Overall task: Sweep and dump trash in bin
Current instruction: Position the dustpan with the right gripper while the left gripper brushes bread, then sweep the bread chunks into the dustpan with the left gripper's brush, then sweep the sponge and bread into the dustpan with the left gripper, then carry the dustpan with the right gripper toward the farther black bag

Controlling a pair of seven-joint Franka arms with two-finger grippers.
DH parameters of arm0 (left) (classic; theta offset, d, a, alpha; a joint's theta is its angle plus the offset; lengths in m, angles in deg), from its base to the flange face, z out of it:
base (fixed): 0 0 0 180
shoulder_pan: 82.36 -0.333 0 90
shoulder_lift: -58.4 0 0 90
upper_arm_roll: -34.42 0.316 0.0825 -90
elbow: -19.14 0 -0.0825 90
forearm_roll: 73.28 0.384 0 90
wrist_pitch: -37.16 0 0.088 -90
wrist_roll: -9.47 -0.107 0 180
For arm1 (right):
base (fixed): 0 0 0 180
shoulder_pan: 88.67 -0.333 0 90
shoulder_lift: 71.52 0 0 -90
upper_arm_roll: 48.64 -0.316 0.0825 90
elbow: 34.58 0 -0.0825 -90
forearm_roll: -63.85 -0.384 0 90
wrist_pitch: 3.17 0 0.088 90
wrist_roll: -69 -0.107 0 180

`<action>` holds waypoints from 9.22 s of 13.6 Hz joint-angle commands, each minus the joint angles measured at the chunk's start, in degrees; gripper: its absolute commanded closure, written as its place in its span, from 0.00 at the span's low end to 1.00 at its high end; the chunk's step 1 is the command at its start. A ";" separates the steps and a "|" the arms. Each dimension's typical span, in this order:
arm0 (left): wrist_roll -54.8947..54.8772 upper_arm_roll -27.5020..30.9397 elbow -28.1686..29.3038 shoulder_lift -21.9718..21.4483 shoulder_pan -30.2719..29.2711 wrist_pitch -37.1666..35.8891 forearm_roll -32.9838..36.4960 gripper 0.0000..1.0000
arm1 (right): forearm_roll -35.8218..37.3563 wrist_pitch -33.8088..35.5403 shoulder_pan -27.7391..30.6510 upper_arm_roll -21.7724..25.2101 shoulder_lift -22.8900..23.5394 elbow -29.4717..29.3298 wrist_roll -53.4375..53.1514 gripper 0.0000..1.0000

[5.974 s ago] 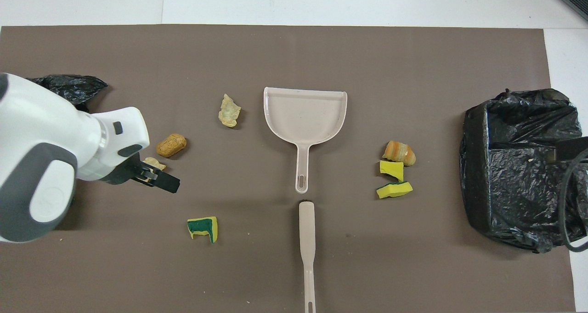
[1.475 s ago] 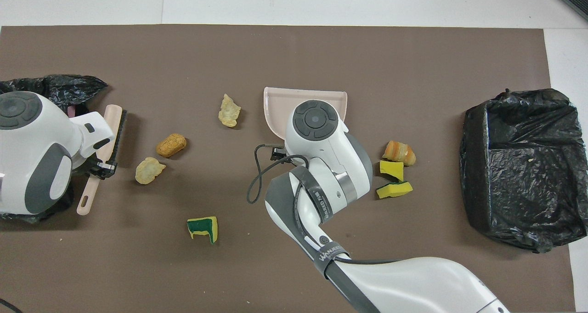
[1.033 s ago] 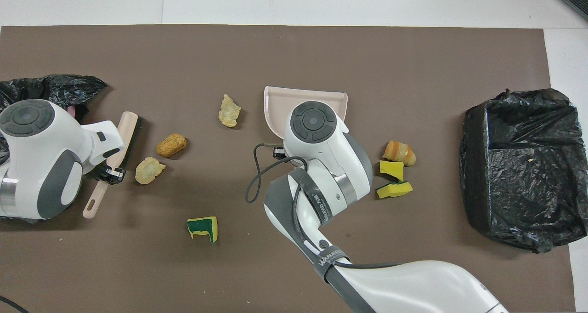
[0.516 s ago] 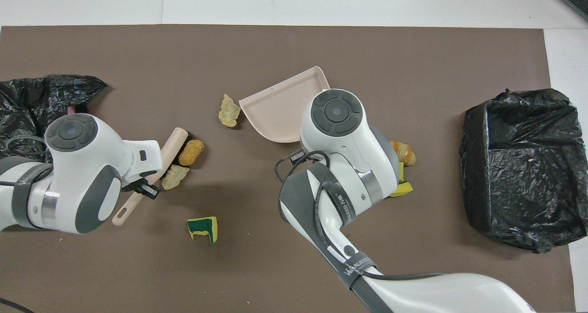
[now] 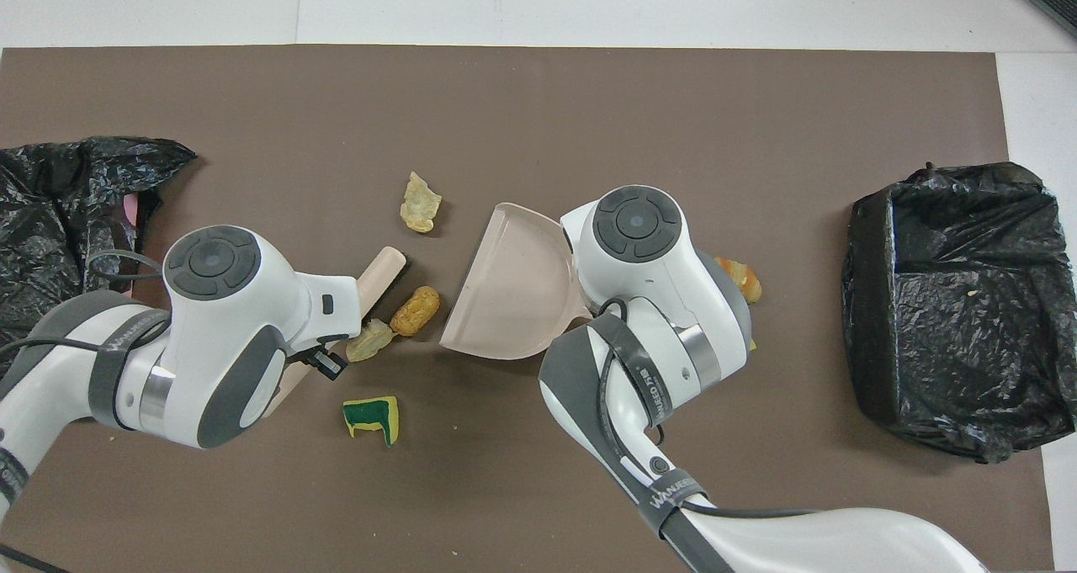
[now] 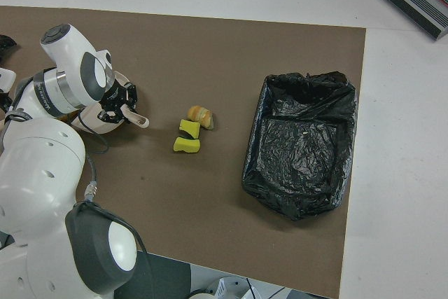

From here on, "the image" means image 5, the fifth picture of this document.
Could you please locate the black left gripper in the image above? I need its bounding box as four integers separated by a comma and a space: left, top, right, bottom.
290, 334, 349, 382

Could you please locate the yellow green notched sponge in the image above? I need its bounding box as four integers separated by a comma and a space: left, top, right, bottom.
342, 395, 401, 448

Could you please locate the orange brown foam chunk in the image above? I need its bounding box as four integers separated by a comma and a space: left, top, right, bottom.
389, 285, 441, 337

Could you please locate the beige brush with black bristles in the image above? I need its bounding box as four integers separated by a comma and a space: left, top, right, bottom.
265, 247, 411, 418

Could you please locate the pale yellow white foam chunk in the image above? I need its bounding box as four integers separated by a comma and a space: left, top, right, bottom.
400, 171, 443, 234

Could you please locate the beige plastic dustpan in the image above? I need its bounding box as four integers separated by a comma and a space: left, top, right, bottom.
439, 203, 594, 361

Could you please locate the orange yellow sponge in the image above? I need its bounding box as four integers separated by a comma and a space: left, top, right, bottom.
715, 257, 763, 305

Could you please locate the pink bin under black bag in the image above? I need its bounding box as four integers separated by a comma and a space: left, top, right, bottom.
0, 137, 199, 389

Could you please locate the bin lined with black bag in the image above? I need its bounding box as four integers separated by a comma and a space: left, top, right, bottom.
841, 162, 1077, 464

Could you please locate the brown table mat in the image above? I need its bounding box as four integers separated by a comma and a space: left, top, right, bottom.
0, 45, 1057, 573

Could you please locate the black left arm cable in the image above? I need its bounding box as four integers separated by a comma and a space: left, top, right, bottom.
0, 251, 165, 359

